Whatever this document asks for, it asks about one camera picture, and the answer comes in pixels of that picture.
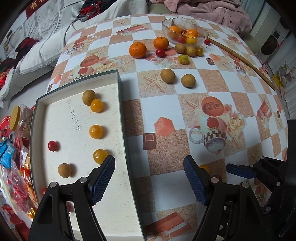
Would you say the yellow cherry tomato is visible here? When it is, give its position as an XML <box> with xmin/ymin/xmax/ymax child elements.
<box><xmin>89</xmin><ymin>125</ymin><xmax>103</xmax><ymax>138</ymax></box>
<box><xmin>90</xmin><ymin>98</ymin><xmax>103</xmax><ymax>113</ymax></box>
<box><xmin>93</xmin><ymin>149</ymin><xmax>108</xmax><ymax>165</ymax></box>
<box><xmin>199</xmin><ymin>165</ymin><xmax>211</xmax><ymax>174</ymax></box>

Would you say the lone longan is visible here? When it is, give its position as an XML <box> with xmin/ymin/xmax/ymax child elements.
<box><xmin>58</xmin><ymin>163</ymin><xmax>72</xmax><ymax>178</ymax></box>

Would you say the longan cluster top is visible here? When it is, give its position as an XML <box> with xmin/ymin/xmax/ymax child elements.
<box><xmin>82</xmin><ymin>89</ymin><xmax>96</xmax><ymax>106</ymax></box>

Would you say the longan cluster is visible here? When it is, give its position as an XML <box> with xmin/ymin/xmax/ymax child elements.
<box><xmin>82</xmin><ymin>89</ymin><xmax>96</xmax><ymax>106</ymax></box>
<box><xmin>161</xmin><ymin>69</ymin><xmax>176</xmax><ymax>84</ymax></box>
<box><xmin>181</xmin><ymin>74</ymin><xmax>196</xmax><ymax>88</ymax></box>

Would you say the white tray with green rim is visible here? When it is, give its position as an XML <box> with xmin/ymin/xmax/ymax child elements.
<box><xmin>30</xmin><ymin>70</ymin><xmax>144</xmax><ymax>240</ymax></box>

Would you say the blue snack packet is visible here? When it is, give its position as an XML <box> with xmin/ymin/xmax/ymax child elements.
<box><xmin>0</xmin><ymin>140</ymin><xmax>17</xmax><ymax>170</ymax></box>

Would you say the longan cluster right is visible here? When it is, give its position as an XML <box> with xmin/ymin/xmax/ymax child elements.
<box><xmin>181</xmin><ymin>74</ymin><xmax>196</xmax><ymax>88</ymax></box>

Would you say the yellow jar lid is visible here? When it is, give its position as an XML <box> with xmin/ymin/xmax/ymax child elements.
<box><xmin>10</xmin><ymin>105</ymin><xmax>21</xmax><ymax>131</ymax></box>

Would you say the longan cluster bottom left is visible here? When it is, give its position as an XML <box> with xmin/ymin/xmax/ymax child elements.
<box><xmin>161</xmin><ymin>69</ymin><xmax>176</xmax><ymax>84</ymax></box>

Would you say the long wooden stick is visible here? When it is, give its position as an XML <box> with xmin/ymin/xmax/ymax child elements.
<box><xmin>209</xmin><ymin>38</ymin><xmax>275</xmax><ymax>91</ymax></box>

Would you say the yellow-green cherry tomato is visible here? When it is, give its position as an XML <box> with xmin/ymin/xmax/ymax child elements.
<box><xmin>178</xmin><ymin>54</ymin><xmax>189</xmax><ymax>65</ymax></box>

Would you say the small orange tomato by bowl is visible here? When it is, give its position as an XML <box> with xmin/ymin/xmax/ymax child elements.
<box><xmin>196</xmin><ymin>47</ymin><xmax>204</xmax><ymax>57</ymax></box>

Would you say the longan beside bowl middle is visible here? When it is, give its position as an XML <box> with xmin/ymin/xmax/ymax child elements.
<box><xmin>186</xmin><ymin>46</ymin><xmax>197</xmax><ymax>57</ymax></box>

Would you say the longan beside bowl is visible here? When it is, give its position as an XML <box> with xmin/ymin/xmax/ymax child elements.
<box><xmin>175</xmin><ymin>43</ymin><xmax>187</xmax><ymax>54</ymax></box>
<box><xmin>186</xmin><ymin>46</ymin><xmax>197</xmax><ymax>57</ymax></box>

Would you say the longan beside bowl left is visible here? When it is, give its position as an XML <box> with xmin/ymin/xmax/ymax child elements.
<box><xmin>175</xmin><ymin>43</ymin><xmax>187</xmax><ymax>54</ymax></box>

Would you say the left mandarin orange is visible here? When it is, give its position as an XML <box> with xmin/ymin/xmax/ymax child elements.
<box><xmin>129</xmin><ymin>42</ymin><xmax>147</xmax><ymax>58</ymax></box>

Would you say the mandarin orange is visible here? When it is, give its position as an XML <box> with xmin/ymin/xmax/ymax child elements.
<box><xmin>153</xmin><ymin>36</ymin><xmax>169</xmax><ymax>50</ymax></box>
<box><xmin>129</xmin><ymin>42</ymin><xmax>147</xmax><ymax>58</ymax></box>

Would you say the red cherry tomato by stick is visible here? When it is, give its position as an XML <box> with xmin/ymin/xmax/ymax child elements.
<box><xmin>204</xmin><ymin>38</ymin><xmax>211</xmax><ymax>46</ymax></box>

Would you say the yellow tomato in bowl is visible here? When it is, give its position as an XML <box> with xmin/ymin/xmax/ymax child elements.
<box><xmin>186</xmin><ymin>34</ymin><xmax>197</xmax><ymax>45</ymax></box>

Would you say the red tomato in bowl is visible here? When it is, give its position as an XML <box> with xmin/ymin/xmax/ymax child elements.
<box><xmin>176</xmin><ymin>36</ymin><xmax>187</xmax><ymax>44</ymax></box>

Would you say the right mandarin orange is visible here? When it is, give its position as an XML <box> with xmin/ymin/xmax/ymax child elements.
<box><xmin>153</xmin><ymin>36</ymin><xmax>169</xmax><ymax>50</ymax></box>

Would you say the orange in bowl right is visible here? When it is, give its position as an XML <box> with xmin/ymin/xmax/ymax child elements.
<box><xmin>187</xmin><ymin>29</ymin><xmax>199</xmax><ymax>38</ymax></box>

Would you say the orange in bowl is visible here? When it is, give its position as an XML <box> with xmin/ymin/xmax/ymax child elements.
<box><xmin>187</xmin><ymin>29</ymin><xmax>199</xmax><ymax>38</ymax></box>
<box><xmin>168</xmin><ymin>26</ymin><xmax>182</xmax><ymax>39</ymax></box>

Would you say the orange in bowl left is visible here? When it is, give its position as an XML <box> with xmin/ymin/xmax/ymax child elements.
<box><xmin>168</xmin><ymin>26</ymin><xmax>182</xmax><ymax>39</ymax></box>

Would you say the white grey sofa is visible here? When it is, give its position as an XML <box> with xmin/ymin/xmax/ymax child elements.
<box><xmin>1</xmin><ymin>1</ymin><xmax>147</xmax><ymax>108</ymax></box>

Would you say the clear glass fruit bowl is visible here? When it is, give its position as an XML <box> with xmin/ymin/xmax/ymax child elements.
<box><xmin>162</xmin><ymin>17</ymin><xmax>209</xmax><ymax>47</ymax></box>

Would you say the pink blanket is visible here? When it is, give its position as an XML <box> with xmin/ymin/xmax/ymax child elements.
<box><xmin>151</xmin><ymin>0</ymin><xmax>252</xmax><ymax>34</ymax></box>

